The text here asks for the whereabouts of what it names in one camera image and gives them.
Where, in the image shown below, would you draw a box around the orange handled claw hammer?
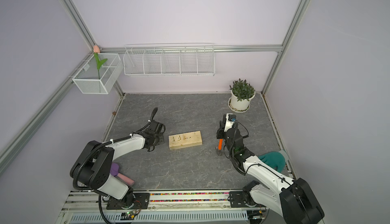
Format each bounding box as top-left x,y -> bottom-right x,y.
216,139 -> 223,156

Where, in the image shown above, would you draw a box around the wooden block with nail holes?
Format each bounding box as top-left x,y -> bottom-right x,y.
169,131 -> 203,150

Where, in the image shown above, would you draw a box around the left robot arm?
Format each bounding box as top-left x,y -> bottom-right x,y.
70,120 -> 166,200

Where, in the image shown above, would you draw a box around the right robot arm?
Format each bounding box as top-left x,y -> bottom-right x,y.
216,128 -> 325,224

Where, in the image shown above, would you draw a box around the white plant saucer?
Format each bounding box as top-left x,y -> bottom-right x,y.
228,97 -> 250,113

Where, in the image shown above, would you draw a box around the green work glove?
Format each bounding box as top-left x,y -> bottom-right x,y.
258,151 -> 286,173

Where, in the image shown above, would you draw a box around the green potted plant white pot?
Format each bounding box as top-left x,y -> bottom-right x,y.
230,79 -> 256,105

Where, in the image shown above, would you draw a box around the purple pink cloth item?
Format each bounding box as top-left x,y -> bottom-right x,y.
110,162 -> 135,186

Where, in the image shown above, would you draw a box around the white mesh basket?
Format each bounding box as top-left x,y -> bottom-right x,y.
72,53 -> 124,95

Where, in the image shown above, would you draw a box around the artificial pink tulip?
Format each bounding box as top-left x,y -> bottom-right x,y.
93,45 -> 107,79

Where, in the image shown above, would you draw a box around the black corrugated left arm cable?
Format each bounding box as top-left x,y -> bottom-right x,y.
72,107 -> 159,191

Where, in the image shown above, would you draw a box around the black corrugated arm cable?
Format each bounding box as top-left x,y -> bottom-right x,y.
72,107 -> 159,191
223,122 -> 293,188

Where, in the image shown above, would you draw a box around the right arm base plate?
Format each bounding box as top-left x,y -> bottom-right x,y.
227,191 -> 261,208

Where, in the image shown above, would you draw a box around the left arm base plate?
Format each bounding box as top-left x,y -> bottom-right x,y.
106,192 -> 150,210

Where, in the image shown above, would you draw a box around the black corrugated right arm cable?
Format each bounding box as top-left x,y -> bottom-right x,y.
223,122 -> 293,188

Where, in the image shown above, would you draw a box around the white wire wall shelf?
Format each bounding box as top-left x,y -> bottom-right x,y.
123,43 -> 215,76

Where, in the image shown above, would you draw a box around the white rail with coloured strip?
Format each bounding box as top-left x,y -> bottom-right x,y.
56,190 -> 284,224

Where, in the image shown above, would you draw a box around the aluminium frame profiles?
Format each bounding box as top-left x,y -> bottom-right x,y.
0,0 -> 321,224

